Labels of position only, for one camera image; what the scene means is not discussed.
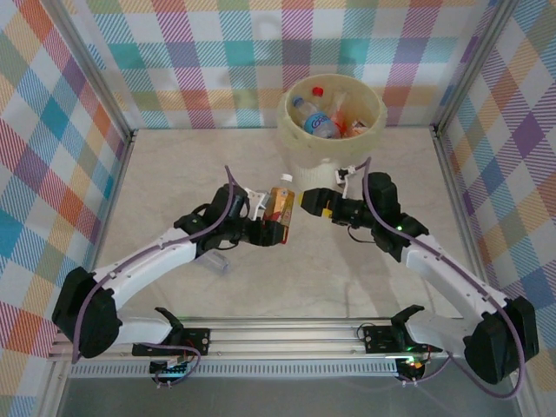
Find large clear bottle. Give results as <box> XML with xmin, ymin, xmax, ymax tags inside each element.
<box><xmin>193</xmin><ymin>250</ymin><xmax>231</xmax><ymax>275</ymax></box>

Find white capped blue label bottle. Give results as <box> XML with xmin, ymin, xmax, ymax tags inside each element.
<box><xmin>291</xmin><ymin>96</ymin><xmax>347</xmax><ymax>139</ymax></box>

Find cream plastic bin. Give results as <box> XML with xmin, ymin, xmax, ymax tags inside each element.
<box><xmin>277</xmin><ymin>74</ymin><xmax>387</xmax><ymax>192</ymax></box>

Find translucent yellow bin liner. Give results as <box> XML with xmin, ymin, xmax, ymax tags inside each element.
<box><xmin>277</xmin><ymin>74</ymin><xmax>387</xmax><ymax>157</ymax></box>

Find left circuit board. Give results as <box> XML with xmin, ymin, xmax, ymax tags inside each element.
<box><xmin>149</xmin><ymin>359</ymin><xmax>192</xmax><ymax>387</ymax></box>

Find circuit board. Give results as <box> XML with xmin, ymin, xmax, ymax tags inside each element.
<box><xmin>149</xmin><ymin>359</ymin><xmax>192</xmax><ymax>387</ymax></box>
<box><xmin>395</xmin><ymin>356</ymin><xmax>426</xmax><ymax>384</ymax></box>

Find grey metal panel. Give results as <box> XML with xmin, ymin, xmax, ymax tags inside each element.
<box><xmin>56</xmin><ymin>376</ymin><xmax>525</xmax><ymax>417</ymax></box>

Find right circuit board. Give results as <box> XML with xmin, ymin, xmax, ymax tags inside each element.
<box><xmin>395</xmin><ymin>356</ymin><xmax>426</xmax><ymax>384</ymax></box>

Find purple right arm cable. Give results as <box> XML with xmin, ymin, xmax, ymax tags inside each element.
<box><xmin>349</xmin><ymin>156</ymin><xmax>527</xmax><ymax>399</ymax></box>

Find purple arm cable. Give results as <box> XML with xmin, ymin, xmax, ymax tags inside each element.
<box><xmin>349</xmin><ymin>156</ymin><xmax>527</xmax><ymax>399</ymax></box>
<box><xmin>71</xmin><ymin>164</ymin><xmax>240</xmax><ymax>388</ymax></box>

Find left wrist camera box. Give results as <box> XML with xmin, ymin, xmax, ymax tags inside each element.
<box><xmin>242</xmin><ymin>186</ymin><xmax>275</xmax><ymax>220</ymax></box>

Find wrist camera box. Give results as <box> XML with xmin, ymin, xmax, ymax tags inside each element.
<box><xmin>333</xmin><ymin>166</ymin><xmax>356</xmax><ymax>197</ymax></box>
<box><xmin>242</xmin><ymin>186</ymin><xmax>275</xmax><ymax>220</ymax></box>

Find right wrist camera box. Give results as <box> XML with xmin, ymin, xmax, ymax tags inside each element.
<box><xmin>333</xmin><ymin>166</ymin><xmax>356</xmax><ymax>197</ymax></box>

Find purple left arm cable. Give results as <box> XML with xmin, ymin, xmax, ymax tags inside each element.
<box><xmin>71</xmin><ymin>164</ymin><xmax>240</xmax><ymax>388</ymax></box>

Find aluminium side rail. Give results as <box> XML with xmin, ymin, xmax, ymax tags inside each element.
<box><xmin>433</xmin><ymin>125</ymin><xmax>500</xmax><ymax>322</ymax></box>
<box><xmin>76</xmin><ymin>129</ymin><xmax>138</xmax><ymax>325</ymax></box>

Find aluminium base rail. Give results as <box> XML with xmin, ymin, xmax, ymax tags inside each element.
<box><xmin>47</xmin><ymin>315</ymin><xmax>527</xmax><ymax>362</ymax></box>

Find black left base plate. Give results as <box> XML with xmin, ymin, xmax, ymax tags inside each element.
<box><xmin>131</xmin><ymin>328</ymin><xmax>212</xmax><ymax>358</ymax></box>

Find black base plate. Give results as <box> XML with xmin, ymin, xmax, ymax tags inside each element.
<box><xmin>362</xmin><ymin>323</ymin><xmax>444</xmax><ymax>354</ymax></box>
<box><xmin>131</xmin><ymin>328</ymin><xmax>212</xmax><ymax>358</ymax></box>

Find perforated grey cable duct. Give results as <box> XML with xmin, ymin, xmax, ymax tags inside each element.
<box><xmin>68</xmin><ymin>363</ymin><xmax>400</xmax><ymax>379</ymax></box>

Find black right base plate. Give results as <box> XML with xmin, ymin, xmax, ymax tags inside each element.
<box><xmin>362</xmin><ymin>323</ymin><xmax>444</xmax><ymax>354</ymax></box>

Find aluminium frame post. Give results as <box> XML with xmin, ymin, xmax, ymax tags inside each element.
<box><xmin>431</xmin><ymin>0</ymin><xmax>520</xmax><ymax>134</ymax></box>
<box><xmin>41</xmin><ymin>0</ymin><xmax>136</xmax><ymax>144</ymax></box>

